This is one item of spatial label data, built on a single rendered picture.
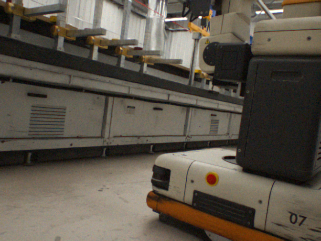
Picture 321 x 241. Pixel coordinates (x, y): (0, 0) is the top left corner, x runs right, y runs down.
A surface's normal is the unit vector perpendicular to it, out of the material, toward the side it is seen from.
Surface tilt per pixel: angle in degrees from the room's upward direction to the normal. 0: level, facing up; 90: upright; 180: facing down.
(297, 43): 90
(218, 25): 90
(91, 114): 90
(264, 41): 90
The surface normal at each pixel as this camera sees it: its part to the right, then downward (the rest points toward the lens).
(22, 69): 0.80, 0.14
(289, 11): -0.58, 0.00
